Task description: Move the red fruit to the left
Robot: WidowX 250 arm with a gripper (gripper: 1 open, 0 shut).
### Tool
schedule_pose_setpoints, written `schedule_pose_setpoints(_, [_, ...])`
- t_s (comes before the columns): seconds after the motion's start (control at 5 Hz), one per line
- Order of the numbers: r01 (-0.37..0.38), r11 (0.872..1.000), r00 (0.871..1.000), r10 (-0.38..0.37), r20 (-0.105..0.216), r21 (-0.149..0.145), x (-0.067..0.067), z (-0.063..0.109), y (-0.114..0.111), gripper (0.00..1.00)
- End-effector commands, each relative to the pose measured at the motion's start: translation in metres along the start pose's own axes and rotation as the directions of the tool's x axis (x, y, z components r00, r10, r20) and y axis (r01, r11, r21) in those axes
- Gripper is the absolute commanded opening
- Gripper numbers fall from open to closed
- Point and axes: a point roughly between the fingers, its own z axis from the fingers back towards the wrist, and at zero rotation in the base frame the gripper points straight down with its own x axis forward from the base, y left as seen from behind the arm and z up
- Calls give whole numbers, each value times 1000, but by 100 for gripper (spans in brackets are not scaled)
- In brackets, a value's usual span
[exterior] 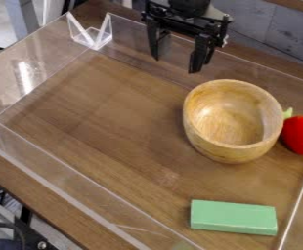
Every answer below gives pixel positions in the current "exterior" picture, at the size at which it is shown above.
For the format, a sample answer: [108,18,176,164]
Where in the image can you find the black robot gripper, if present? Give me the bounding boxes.
[142,0,234,73]

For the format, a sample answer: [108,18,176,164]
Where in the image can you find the light wooden bowl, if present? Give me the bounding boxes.
[183,79,283,164]

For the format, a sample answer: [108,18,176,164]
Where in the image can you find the red plush strawberry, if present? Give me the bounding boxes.
[280,107,303,155]

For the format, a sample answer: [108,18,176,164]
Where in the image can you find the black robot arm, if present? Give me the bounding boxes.
[142,0,232,73]

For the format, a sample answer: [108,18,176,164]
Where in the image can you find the green rectangular block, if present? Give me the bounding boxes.
[190,200,278,236]

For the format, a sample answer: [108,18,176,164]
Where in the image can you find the black clamp under table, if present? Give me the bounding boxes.
[0,211,59,250]

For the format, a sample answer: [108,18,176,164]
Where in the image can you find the clear acrylic tray enclosure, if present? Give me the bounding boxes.
[0,14,303,250]

